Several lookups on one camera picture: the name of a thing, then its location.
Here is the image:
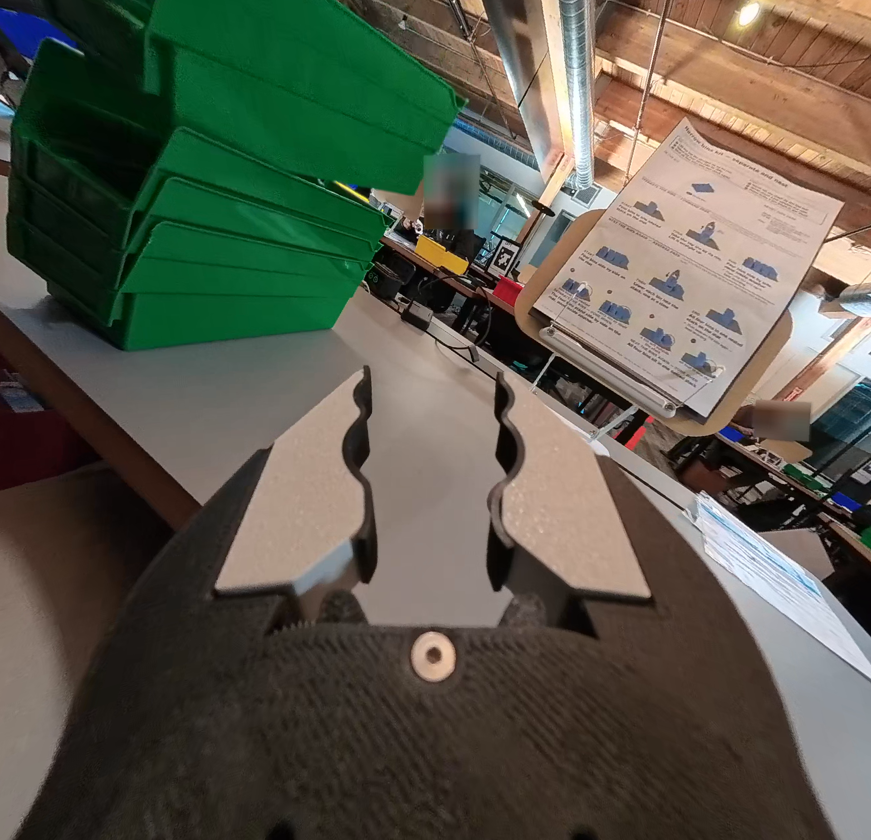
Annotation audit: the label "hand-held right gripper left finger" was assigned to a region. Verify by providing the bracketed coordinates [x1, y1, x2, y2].
[213, 367, 378, 613]

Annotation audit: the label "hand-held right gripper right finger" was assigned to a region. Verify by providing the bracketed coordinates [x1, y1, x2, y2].
[487, 370, 657, 626]

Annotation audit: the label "grey desk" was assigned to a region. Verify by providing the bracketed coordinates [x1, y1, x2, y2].
[0, 173, 871, 840]

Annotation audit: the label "blue plastic bin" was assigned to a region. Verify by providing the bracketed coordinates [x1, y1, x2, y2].
[0, 6, 79, 54]

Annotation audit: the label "white paper with blue print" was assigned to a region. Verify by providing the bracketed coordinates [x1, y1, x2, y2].
[687, 489, 871, 678]

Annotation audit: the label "instruction sheet on stand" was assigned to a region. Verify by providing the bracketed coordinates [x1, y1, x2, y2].
[514, 115, 848, 456]

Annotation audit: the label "person's beige trousers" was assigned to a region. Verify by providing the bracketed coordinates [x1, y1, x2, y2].
[0, 466, 198, 840]

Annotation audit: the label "printed instruction sheet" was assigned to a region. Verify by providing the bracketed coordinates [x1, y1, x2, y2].
[531, 115, 846, 419]

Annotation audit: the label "red storage box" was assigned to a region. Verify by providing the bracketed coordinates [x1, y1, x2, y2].
[0, 370, 96, 490]

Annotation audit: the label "yellow plastic bin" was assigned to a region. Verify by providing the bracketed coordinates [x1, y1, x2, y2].
[415, 234, 470, 275]

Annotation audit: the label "black cable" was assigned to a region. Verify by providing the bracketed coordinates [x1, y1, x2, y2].
[407, 271, 494, 363]

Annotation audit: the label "silver ventilation duct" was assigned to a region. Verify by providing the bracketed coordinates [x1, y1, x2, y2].
[554, 0, 601, 189]

